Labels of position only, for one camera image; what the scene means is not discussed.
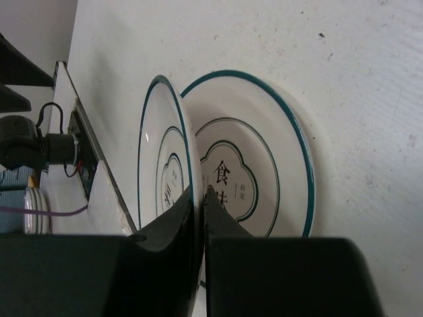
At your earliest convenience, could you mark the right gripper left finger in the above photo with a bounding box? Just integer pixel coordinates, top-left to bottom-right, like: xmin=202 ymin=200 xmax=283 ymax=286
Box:
xmin=1 ymin=190 xmax=195 ymax=316

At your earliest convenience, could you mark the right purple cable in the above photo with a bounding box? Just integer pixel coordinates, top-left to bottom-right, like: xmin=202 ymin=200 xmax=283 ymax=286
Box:
xmin=0 ymin=203 xmax=89 ymax=218

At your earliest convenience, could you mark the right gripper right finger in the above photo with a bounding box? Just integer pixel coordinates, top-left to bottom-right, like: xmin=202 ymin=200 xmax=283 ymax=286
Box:
xmin=204 ymin=187 xmax=384 ymax=316

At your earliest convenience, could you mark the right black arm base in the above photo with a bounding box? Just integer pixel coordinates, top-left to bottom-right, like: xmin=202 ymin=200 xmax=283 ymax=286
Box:
xmin=36 ymin=102 xmax=99 ymax=199

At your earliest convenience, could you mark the white green-rimmed plate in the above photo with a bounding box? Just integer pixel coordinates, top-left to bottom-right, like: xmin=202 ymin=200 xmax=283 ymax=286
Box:
xmin=181 ymin=69 xmax=316 ymax=237
xmin=137 ymin=75 xmax=204 ymax=228

